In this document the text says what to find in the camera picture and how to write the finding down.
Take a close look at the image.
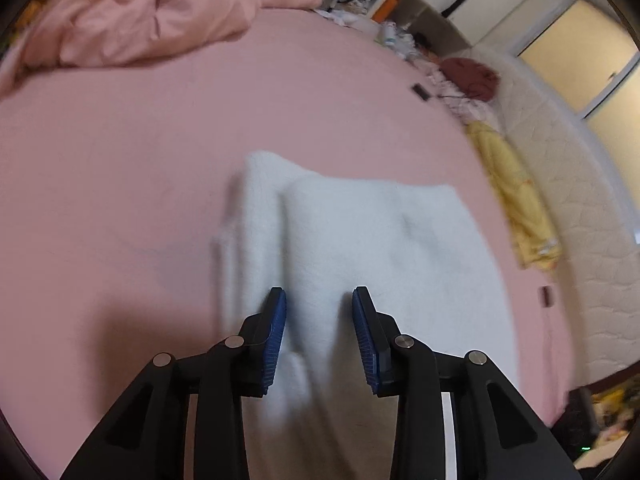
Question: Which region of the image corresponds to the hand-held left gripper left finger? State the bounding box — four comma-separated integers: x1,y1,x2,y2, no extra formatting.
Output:
59,286,288,480

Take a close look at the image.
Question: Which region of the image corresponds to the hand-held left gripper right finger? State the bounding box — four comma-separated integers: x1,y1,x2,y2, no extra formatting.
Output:
351,286,583,480

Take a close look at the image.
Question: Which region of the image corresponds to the white fleece sweater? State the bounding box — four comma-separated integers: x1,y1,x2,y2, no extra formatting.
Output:
210,150,521,480

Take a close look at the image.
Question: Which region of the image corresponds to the yellow printed pillow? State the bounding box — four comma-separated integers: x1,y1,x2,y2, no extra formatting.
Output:
466,121,562,271

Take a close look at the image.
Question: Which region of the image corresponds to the dark object with green light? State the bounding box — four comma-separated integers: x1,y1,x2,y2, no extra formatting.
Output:
552,387,606,461

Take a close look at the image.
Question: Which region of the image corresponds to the pale pink printed cloth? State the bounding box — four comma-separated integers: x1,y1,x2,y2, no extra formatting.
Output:
425,67,501,126

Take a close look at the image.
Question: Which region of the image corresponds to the cream tufted headboard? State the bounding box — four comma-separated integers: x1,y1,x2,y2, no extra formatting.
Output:
450,50,640,391

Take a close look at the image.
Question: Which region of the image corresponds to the dark red garment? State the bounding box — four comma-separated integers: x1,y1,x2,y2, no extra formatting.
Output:
439,56,501,101

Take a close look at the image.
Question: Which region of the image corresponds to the white crumpled cloth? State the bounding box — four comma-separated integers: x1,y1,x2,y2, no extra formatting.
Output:
320,2,376,28

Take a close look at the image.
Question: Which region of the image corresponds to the pink duvet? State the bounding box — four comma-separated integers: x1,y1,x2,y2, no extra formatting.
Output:
0,0,323,91

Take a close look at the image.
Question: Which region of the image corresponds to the yellow-lit window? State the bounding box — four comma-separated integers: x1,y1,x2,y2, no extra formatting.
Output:
515,0,640,146

